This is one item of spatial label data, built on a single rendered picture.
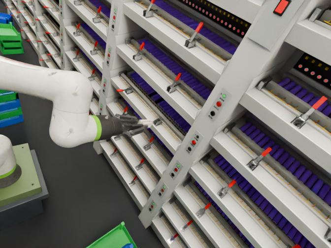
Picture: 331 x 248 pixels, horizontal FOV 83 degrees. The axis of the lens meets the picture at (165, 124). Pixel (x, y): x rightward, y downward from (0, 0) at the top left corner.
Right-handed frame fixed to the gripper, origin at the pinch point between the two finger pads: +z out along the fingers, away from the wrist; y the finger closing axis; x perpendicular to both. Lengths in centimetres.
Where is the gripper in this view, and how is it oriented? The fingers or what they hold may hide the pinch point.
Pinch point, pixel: (145, 123)
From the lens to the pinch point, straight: 87.2
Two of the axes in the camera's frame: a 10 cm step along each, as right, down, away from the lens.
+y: 6.2, 6.6, -4.2
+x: 5.0, -7.5, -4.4
